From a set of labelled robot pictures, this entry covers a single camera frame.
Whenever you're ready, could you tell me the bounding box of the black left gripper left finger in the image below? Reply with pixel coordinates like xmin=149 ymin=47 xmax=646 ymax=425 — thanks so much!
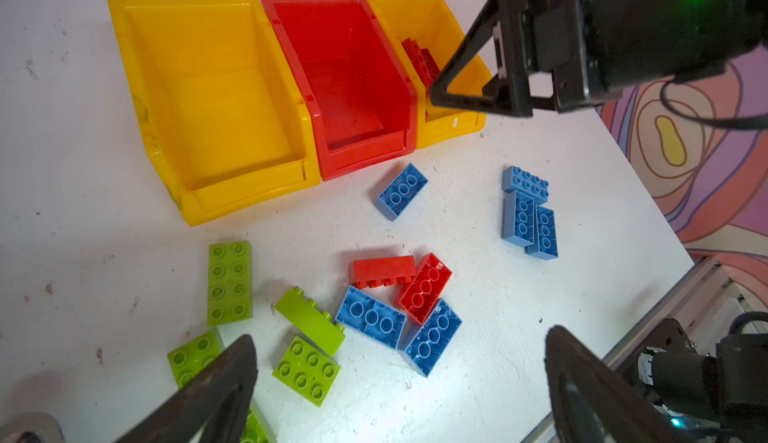
xmin=119 ymin=334 xmax=258 ymax=443

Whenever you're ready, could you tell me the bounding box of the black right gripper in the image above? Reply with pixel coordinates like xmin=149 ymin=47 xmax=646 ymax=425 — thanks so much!
xmin=428 ymin=0 xmax=768 ymax=118

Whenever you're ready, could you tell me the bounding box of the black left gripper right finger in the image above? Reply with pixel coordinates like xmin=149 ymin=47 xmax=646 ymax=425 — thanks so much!
xmin=545 ymin=325 xmax=691 ymax=442

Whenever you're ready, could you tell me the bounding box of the red lego brick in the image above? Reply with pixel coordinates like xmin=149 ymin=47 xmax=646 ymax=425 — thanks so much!
xmin=420 ymin=48 xmax=440 ymax=87
xmin=395 ymin=253 xmax=452 ymax=325
xmin=401 ymin=38 xmax=432 ymax=89
xmin=348 ymin=255 xmax=416 ymax=289

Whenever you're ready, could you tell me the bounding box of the green lego brick long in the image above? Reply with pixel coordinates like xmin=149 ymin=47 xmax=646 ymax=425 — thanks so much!
xmin=207 ymin=241 xmax=252 ymax=327

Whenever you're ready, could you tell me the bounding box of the green lego brick front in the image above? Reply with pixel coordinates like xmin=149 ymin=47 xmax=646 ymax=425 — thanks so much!
xmin=240 ymin=402 xmax=277 ymax=443

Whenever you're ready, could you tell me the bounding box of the blue lego brick right top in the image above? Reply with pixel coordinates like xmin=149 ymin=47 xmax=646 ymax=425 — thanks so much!
xmin=501 ymin=165 xmax=549 ymax=204

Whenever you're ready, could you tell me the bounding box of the green square lego brick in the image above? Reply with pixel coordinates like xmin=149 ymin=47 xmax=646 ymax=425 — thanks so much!
xmin=272 ymin=335 xmax=341 ymax=407

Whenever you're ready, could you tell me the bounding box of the yellow right plastic bin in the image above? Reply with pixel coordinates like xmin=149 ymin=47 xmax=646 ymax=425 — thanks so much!
xmin=367 ymin=0 xmax=486 ymax=148

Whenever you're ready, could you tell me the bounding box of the yellow plastic bin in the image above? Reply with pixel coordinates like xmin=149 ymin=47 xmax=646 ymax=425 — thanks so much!
xmin=367 ymin=0 xmax=486 ymax=148
xmin=108 ymin=0 xmax=321 ymax=226

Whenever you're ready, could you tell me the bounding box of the blue lego brick right left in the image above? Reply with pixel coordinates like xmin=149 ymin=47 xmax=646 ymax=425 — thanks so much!
xmin=502 ymin=191 xmax=535 ymax=248

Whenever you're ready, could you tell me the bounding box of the red middle plastic bin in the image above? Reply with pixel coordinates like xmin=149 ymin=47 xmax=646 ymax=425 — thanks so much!
xmin=261 ymin=0 xmax=417 ymax=180

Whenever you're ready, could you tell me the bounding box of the blue lego brick near bins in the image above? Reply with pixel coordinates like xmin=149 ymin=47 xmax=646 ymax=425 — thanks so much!
xmin=374 ymin=163 xmax=428 ymax=221

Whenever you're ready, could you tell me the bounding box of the blue lego brick right bottom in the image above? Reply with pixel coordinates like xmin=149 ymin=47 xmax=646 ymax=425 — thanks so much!
xmin=525 ymin=204 xmax=558 ymax=260

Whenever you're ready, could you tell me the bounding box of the blue lego brick front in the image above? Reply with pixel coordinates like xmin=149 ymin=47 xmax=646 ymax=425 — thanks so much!
xmin=399 ymin=298 xmax=463 ymax=377

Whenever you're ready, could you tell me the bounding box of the blue lego brick center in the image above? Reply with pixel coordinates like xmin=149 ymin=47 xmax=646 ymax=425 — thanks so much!
xmin=336 ymin=286 xmax=407 ymax=351

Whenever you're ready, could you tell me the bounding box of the yellow left plastic bin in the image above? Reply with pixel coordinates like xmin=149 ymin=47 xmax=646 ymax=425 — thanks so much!
xmin=108 ymin=0 xmax=321 ymax=226

